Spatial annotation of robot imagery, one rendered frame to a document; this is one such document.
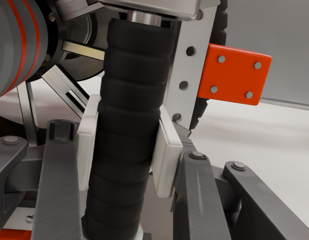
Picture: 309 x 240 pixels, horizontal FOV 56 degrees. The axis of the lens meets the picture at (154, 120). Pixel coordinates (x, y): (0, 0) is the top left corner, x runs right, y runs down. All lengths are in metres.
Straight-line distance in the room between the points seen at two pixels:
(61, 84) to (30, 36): 0.17
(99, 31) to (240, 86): 0.56
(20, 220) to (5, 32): 0.29
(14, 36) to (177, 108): 0.21
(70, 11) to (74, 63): 0.44
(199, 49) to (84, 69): 0.56
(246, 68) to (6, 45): 0.28
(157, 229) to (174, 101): 1.12
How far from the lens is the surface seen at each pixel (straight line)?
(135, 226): 0.19
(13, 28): 0.29
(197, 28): 0.38
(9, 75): 0.29
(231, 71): 0.40
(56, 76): 0.49
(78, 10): 0.47
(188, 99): 0.39
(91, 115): 0.15
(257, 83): 0.41
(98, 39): 0.88
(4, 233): 0.51
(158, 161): 0.15
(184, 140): 0.16
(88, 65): 0.89
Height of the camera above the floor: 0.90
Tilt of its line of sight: 18 degrees down
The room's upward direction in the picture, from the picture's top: 11 degrees clockwise
